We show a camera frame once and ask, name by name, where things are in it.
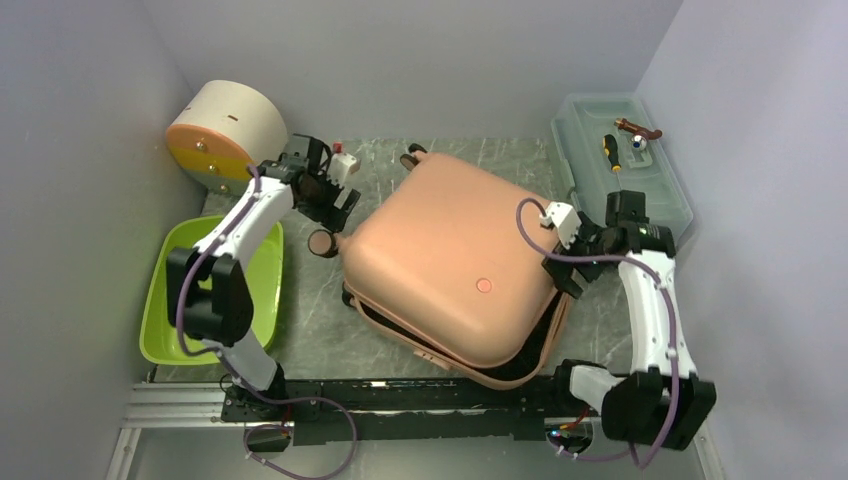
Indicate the cream cylindrical drawer cabinet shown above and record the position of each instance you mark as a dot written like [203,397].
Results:
[223,129]

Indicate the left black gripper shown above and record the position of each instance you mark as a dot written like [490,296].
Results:
[330,216]

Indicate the pink hard-shell suitcase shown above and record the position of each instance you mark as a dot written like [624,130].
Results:
[448,267]

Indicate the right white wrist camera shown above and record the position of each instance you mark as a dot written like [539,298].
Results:
[563,222]

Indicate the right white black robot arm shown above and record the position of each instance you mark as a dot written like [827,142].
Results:
[649,344]

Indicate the black yellow screwdriver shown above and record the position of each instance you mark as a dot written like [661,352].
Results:
[611,152]

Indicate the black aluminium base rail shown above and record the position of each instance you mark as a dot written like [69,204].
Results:
[321,411]

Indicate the clear plastic storage box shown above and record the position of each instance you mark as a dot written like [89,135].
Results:
[582,173]

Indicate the brown handled metal tool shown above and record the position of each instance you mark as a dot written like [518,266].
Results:
[640,136]

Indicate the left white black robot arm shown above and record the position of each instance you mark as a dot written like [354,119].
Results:
[209,302]

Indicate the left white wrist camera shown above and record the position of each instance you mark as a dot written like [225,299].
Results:
[342,165]

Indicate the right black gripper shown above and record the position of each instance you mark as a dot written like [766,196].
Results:
[557,269]

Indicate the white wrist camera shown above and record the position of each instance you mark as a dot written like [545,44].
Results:
[342,165]
[563,222]

